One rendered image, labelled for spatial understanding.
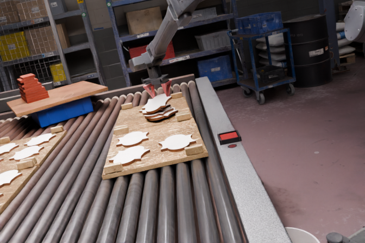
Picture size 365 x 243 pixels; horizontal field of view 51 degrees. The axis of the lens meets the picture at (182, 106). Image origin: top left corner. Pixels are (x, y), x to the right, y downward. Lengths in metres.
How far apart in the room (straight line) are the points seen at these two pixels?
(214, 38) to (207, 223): 5.06
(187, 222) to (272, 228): 0.20
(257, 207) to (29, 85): 1.68
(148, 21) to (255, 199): 4.95
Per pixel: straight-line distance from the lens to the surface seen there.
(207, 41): 5.84
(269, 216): 0.92
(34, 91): 2.35
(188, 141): 1.34
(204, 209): 0.98
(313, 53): 5.28
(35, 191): 1.38
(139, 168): 1.26
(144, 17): 5.77
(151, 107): 1.70
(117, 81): 6.44
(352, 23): 0.70
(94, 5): 6.37
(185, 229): 0.92
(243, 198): 1.00
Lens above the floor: 1.41
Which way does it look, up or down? 15 degrees down
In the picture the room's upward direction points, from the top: 12 degrees counter-clockwise
